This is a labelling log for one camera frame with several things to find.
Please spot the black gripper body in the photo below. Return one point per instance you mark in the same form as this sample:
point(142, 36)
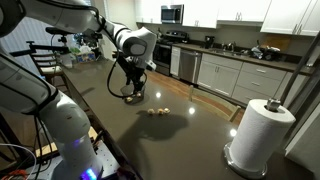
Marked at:
point(131, 70)

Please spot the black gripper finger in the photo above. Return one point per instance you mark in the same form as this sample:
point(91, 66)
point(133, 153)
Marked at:
point(137, 88)
point(128, 81)

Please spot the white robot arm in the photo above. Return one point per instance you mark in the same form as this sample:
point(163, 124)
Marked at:
point(23, 91)

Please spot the black stove range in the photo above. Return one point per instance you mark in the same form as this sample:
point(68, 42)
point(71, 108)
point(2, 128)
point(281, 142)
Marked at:
point(163, 49)

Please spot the tissue box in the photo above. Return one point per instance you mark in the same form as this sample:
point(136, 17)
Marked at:
point(86, 57)

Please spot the stainless steel dishwasher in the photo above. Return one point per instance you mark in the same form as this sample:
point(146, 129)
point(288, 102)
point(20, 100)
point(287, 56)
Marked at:
point(189, 64)

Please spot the stainless steel microwave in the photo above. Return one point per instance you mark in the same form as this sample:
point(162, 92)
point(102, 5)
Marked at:
point(172, 14)

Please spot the wooden chair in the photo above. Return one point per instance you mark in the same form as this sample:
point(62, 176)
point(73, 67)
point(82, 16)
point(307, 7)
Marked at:
point(45, 58)

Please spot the black coffee maker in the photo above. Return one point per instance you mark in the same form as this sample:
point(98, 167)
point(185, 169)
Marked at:
point(209, 41)

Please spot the white lower cabinets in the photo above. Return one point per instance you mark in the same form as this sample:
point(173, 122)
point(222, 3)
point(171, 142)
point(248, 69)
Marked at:
point(241, 81)

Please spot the white cabinets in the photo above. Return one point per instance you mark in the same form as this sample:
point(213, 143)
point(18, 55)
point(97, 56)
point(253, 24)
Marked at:
point(241, 81)
point(291, 17)

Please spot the kitchen faucet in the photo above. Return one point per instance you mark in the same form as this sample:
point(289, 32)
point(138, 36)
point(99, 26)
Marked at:
point(229, 47)

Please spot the white paper towel roll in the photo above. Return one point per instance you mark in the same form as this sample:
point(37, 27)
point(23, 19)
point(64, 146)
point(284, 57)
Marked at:
point(260, 135)

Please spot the black dish rack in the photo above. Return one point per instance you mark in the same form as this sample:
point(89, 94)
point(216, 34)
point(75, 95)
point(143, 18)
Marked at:
point(265, 52)

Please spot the metal paper towel holder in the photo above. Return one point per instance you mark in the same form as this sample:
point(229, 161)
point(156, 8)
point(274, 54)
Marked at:
point(245, 166)

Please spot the white upper cabinets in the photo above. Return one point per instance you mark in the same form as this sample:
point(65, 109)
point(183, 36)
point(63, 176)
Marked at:
point(291, 17)

